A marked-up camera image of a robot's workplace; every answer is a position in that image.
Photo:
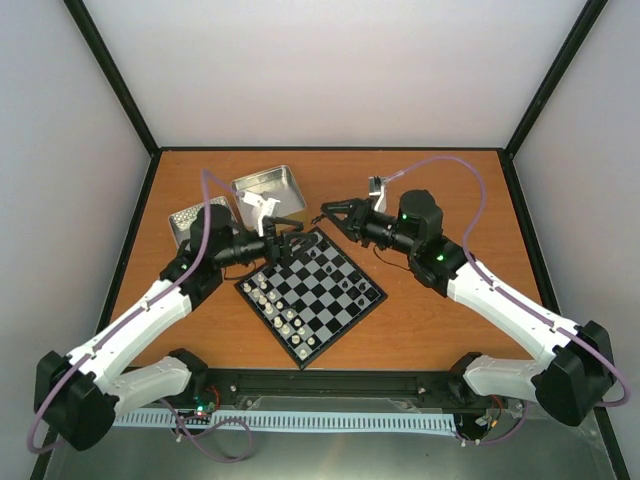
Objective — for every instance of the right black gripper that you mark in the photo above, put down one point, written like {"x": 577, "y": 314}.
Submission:
{"x": 358, "y": 210}

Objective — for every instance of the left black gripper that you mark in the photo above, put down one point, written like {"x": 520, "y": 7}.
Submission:
{"x": 284, "y": 242}

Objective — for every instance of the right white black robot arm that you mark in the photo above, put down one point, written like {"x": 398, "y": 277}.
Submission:
{"x": 569, "y": 371}

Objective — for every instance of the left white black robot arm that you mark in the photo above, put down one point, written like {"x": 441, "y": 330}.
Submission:
{"x": 80, "y": 394}

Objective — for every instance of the gold metal tin base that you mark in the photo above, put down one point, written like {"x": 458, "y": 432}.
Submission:
{"x": 276, "y": 182}

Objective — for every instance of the black and silver chessboard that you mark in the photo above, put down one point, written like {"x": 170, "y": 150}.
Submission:
{"x": 321, "y": 305}

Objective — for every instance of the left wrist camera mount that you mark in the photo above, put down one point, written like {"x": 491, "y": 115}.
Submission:
{"x": 255, "y": 208}

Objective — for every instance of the black aluminium frame rail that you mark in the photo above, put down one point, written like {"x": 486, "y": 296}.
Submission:
{"x": 438, "y": 388}

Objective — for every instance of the light blue slotted cable duct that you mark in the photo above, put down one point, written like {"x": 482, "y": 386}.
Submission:
{"x": 322, "y": 422}

